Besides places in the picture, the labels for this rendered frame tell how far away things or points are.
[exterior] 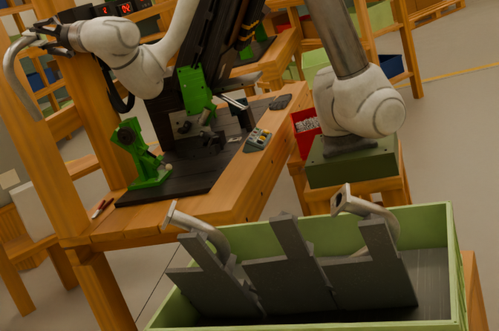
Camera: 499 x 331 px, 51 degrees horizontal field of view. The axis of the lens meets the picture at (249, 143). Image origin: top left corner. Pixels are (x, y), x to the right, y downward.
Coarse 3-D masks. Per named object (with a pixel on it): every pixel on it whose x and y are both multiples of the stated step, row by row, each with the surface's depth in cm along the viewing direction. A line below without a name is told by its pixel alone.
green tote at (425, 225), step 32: (256, 224) 139; (320, 224) 133; (352, 224) 130; (416, 224) 125; (448, 224) 112; (256, 256) 143; (320, 256) 137; (160, 320) 114; (192, 320) 125; (448, 320) 87
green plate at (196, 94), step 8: (200, 64) 223; (184, 72) 225; (192, 72) 224; (200, 72) 223; (184, 80) 226; (192, 80) 224; (200, 80) 223; (184, 88) 226; (192, 88) 225; (200, 88) 224; (208, 88) 228; (184, 96) 227; (192, 96) 226; (200, 96) 224; (208, 96) 224; (184, 104) 227; (192, 104) 226; (200, 104) 225; (192, 112) 226; (200, 112) 225
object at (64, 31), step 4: (64, 24) 152; (68, 24) 151; (56, 28) 153; (60, 28) 152; (64, 28) 150; (68, 28) 149; (56, 32) 154; (60, 32) 153; (64, 32) 150; (60, 36) 150; (64, 36) 150; (56, 40) 156; (60, 40) 155; (64, 40) 150; (64, 44) 151; (68, 44) 150; (68, 48) 152; (72, 48) 152
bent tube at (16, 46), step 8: (16, 40) 160; (24, 40) 161; (32, 40) 163; (8, 48) 158; (16, 48) 159; (8, 56) 157; (8, 64) 157; (8, 72) 158; (8, 80) 159; (16, 80) 160; (16, 88) 161; (24, 88) 163; (24, 96) 163; (24, 104) 164; (32, 104) 165; (32, 112) 166; (40, 112) 169
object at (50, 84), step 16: (0, 0) 709; (16, 0) 745; (0, 16) 692; (16, 16) 730; (48, 64) 839; (32, 80) 741; (48, 80) 773; (64, 80) 796; (48, 96) 767; (48, 112) 800
